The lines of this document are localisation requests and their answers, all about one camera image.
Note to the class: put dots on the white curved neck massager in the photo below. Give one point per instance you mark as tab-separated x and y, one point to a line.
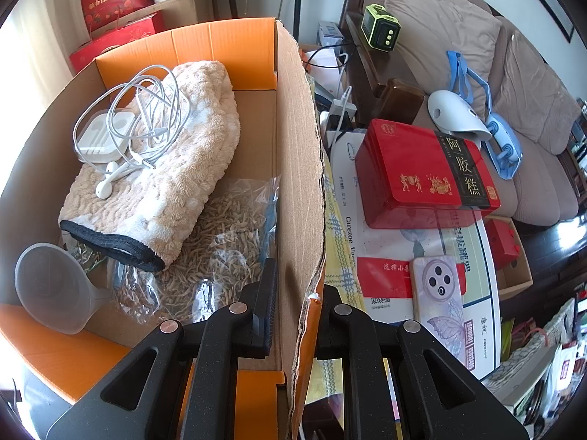
454	116

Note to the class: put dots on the small red box in carton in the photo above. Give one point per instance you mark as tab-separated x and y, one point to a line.
502	240

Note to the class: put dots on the brown sofa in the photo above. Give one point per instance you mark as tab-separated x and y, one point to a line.
540	192

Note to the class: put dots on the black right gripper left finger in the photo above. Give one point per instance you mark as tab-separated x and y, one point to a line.
256	335

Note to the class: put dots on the white phone with butterfly case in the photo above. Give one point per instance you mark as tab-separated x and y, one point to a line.
437	301

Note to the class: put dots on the white plastic funnel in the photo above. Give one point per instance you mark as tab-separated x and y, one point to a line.
54	289

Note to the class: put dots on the white printed flat box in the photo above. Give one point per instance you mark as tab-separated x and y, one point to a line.
383	260

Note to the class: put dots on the orange cardboard box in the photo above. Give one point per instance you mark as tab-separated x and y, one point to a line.
261	75

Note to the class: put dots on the beige sofa cushion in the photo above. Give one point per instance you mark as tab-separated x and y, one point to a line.
533	100
431	28

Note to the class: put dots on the clear bag of dried herbs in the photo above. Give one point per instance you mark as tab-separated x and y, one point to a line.
181	250

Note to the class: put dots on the yellow plaid tablecloth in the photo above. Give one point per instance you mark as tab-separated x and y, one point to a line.
326	382

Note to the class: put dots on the white wired earphones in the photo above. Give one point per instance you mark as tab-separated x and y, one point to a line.
150	110

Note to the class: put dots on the large brown cardboard box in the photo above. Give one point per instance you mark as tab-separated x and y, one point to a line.
175	13

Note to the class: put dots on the white blue appliance box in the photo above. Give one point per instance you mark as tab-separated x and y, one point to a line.
328	35

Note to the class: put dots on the right beige sofa cushion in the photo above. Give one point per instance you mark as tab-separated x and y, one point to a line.
533	100

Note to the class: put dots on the red Ferrero gift bag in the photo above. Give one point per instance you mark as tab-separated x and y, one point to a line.
139	29

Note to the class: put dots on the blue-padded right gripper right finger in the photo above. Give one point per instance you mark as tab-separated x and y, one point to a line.
344	330

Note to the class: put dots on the left beige sofa cushion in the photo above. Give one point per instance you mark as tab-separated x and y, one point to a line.
431	28

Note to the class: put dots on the green black portable radio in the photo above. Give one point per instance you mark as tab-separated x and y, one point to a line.
379	28

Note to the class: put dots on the blue plastic massager frame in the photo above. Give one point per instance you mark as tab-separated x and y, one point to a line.
504	149

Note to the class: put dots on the peach fluffy oven mitt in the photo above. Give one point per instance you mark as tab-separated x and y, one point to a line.
208	142

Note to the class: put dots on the red gift tin box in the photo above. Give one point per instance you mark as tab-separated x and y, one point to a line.
414	178

